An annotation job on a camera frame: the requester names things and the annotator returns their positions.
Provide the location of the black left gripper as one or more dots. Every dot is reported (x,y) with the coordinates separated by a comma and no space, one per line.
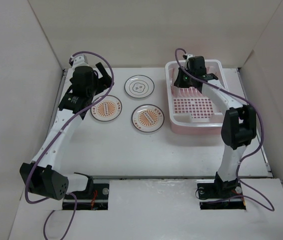
(105,78)

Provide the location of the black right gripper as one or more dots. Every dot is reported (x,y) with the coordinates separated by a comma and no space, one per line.
(179,82)

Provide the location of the green rimmed white plate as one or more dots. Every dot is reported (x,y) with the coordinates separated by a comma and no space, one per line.
(173,78)

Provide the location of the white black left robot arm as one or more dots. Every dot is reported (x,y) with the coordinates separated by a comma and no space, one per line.
(42,176)

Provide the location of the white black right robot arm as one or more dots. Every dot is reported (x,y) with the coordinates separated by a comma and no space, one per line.
(238,129)

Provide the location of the white pink dish rack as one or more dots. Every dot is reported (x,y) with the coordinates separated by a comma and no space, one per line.
(192,113)

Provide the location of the left orange sunburst plate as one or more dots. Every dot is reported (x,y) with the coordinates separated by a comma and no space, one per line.
(107,110)

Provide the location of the orange sunburst plate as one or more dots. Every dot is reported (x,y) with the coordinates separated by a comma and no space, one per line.
(107,110)
(147,118)

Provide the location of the black rimmed flower plate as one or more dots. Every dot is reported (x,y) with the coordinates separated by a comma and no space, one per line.
(139,86)

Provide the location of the right orange sunburst plate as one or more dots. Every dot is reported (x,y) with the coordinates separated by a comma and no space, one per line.
(147,118)

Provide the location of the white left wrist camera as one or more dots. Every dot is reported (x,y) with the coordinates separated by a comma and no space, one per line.
(78,60)

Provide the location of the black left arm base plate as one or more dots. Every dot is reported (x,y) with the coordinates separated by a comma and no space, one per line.
(97,200)

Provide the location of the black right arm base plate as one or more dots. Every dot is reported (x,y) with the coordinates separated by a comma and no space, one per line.
(211,197)

